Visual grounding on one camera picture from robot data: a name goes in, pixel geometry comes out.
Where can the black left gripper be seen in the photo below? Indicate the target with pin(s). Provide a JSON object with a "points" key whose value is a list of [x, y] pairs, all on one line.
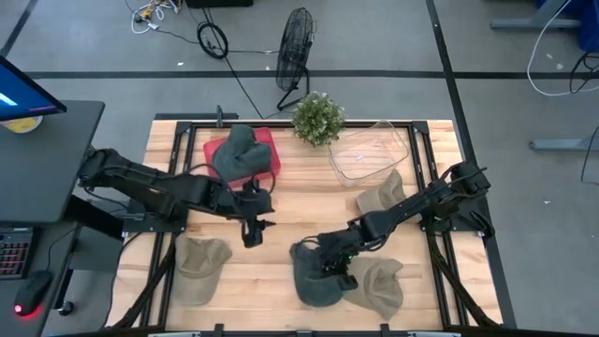
{"points": [[255, 203]]}

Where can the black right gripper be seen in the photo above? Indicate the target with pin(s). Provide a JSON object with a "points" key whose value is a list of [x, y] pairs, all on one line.
{"points": [[334, 250]]}

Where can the khaki cap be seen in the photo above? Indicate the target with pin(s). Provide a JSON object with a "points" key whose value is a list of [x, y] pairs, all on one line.
{"points": [[379, 290], [386, 192], [199, 267]]}

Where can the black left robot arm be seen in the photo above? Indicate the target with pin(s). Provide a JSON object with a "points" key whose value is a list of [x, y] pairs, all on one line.
{"points": [[140, 182]]}

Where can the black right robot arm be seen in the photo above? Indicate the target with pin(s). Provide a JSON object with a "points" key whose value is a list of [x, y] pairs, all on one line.
{"points": [[398, 213]]}

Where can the dark grey cap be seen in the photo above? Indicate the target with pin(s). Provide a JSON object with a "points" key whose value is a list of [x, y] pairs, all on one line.
{"points": [[241, 156], [309, 286]]}

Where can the red plastic bin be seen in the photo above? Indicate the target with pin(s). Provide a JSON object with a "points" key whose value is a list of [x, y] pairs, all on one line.
{"points": [[269, 138]]}

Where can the potted green plant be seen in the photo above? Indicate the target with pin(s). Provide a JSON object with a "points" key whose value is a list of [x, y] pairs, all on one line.
{"points": [[318, 119]]}

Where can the clear plastic bin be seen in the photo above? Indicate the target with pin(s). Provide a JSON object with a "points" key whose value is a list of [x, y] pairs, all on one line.
{"points": [[369, 154]]}

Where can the black floor fan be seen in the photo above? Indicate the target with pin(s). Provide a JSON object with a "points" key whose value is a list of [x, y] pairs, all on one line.
{"points": [[295, 47]]}

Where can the black desk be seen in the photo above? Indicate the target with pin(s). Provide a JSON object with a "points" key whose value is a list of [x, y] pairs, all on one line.
{"points": [[42, 168]]}

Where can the black box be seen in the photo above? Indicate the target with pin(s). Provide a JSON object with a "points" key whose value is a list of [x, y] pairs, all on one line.
{"points": [[217, 3]]}

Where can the black computer mouse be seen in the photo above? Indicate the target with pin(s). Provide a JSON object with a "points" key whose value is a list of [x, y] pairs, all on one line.
{"points": [[33, 290]]}

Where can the black keyboard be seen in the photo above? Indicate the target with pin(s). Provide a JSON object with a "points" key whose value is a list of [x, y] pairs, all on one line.
{"points": [[14, 255]]}

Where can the grey table foot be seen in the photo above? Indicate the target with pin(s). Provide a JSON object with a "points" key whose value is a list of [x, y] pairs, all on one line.
{"points": [[561, 143]]}

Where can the yellow wipes canister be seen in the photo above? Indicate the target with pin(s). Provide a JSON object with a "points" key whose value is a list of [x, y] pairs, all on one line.
{"points": [[21, 125]]}

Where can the computer monitor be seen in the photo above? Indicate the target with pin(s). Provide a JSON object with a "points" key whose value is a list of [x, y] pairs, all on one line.
{"points": [[18, 96]]}

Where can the grey table leg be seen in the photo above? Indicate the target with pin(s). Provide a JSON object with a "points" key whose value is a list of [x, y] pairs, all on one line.
{"points": [[538, 21]]}

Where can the blue cloth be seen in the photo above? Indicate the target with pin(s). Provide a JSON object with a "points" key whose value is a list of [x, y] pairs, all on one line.
{"points": [[589, 28]]}

